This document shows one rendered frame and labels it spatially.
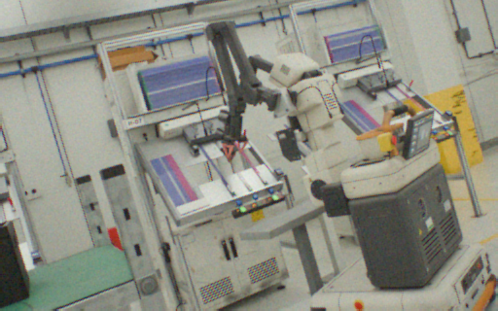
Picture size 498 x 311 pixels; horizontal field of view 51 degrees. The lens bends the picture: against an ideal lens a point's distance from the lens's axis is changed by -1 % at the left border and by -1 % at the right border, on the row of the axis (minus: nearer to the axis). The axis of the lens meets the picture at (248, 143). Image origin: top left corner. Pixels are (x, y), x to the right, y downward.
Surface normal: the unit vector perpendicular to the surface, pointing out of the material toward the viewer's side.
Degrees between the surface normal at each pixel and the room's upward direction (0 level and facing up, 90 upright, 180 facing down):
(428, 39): 90
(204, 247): 90
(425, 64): 90
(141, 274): 90
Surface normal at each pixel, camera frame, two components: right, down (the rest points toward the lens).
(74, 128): 0.39, -0.09
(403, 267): -0.61, 0.21
